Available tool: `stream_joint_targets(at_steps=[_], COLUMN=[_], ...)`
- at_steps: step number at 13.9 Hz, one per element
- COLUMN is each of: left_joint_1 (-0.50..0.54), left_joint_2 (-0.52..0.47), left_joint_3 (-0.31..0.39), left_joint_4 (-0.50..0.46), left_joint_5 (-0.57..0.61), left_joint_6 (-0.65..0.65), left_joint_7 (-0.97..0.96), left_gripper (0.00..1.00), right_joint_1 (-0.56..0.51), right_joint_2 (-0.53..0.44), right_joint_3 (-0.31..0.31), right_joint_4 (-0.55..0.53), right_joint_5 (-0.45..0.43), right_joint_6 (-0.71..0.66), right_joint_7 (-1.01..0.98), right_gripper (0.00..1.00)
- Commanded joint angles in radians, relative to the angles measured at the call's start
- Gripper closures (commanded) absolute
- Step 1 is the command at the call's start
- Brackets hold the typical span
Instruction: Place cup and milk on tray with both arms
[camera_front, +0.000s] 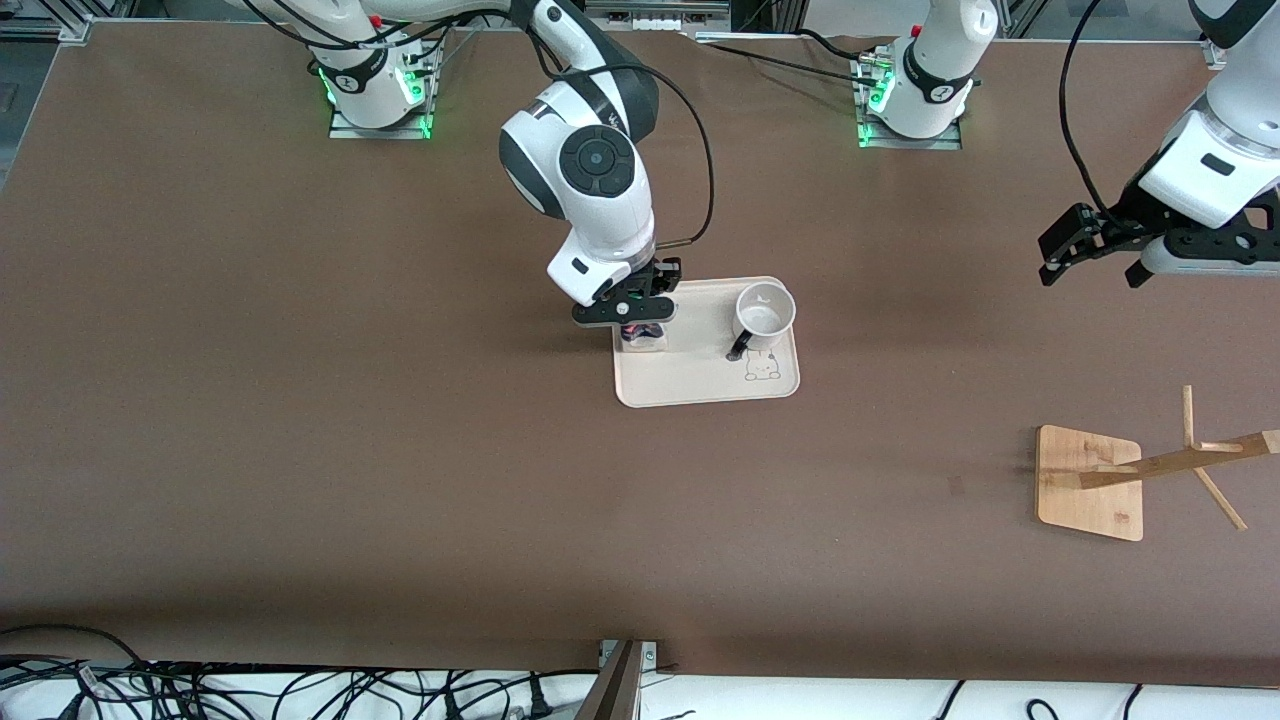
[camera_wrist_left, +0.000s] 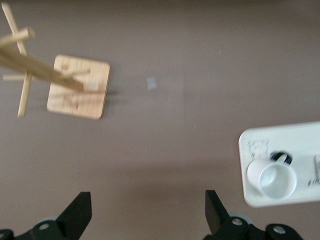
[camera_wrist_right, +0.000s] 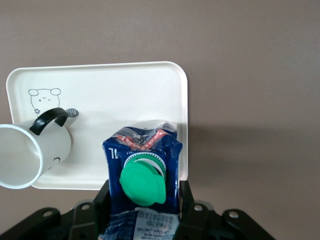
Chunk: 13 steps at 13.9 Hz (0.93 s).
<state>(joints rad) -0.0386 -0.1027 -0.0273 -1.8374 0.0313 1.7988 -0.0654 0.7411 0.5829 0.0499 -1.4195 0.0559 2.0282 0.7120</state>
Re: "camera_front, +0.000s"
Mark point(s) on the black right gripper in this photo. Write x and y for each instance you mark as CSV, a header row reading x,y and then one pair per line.
x,y
663,274

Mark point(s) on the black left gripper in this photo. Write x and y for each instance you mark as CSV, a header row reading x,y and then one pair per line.
x,y
1126,222

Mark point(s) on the blue white milk carton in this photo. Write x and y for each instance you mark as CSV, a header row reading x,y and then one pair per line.
x,y
645,342

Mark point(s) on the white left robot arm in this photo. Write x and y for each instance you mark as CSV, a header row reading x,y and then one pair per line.
x,y
940,60

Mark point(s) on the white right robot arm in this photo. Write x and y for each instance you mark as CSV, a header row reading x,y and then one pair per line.
x,y
590,160

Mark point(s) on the cream rabbit print tray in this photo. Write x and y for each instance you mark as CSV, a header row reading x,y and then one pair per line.
x,y
690,380

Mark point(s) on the wooden mug stand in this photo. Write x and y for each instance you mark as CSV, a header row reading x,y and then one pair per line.
x,y
1090,500

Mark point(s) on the grey metal power strip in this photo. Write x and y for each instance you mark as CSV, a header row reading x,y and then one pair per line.
x,y
655,12

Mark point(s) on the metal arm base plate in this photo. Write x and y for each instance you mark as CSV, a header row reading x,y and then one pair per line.
x,y
950,144
345,131

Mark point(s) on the aluminium camera mount profile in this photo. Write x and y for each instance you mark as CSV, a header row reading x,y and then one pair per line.
x,y
620,690

